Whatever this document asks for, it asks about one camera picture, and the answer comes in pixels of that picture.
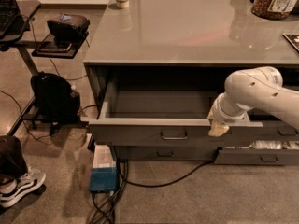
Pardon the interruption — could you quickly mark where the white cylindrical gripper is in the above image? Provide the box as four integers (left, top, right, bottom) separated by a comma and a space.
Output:
207, 92, 251, 137

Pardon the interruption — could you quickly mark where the grey drawer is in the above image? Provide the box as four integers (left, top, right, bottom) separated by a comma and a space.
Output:
114, 147, 217, 161
214, 141, 299, 166
90, 81, 263, 147
253, 121, 299, 141

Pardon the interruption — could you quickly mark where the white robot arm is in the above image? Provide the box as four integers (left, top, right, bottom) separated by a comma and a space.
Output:
207, 66, 299, 137

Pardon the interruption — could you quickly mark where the grey drawer cabinet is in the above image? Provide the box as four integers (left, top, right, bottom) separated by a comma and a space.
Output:
82, 0, 299, 166

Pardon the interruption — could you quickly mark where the dark tablet on counter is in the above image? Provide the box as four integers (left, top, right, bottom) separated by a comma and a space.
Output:
283, 33, 299, 52

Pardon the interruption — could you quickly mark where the blue and white box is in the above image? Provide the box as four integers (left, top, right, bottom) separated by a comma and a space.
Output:
90, 145, 118, 192

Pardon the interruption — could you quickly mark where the glass jar of nuts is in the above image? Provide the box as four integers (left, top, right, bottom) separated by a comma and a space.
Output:
251, 0, 298, 20

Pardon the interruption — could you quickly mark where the black backpack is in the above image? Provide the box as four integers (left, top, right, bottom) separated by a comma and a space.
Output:
31, 72, 80, 122

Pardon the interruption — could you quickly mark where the black smartphone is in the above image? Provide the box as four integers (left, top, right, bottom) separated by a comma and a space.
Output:
37, 41, 72, 53

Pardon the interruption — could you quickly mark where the white black sneaker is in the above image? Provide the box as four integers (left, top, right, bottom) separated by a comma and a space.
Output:
0, 169, 46, 208

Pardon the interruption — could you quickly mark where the black side desk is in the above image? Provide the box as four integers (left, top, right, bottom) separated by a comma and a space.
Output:
0, 0, 90, 136

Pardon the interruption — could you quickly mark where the dark trouser leg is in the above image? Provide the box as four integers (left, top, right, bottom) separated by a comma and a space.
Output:
0, 135, 28, 184

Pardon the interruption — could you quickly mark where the black laptop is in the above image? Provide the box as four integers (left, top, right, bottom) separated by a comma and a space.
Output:
0, 0, 21, 38

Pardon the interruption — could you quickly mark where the black floor cable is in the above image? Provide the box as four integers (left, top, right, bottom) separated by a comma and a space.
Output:
89, 159, 213, 224

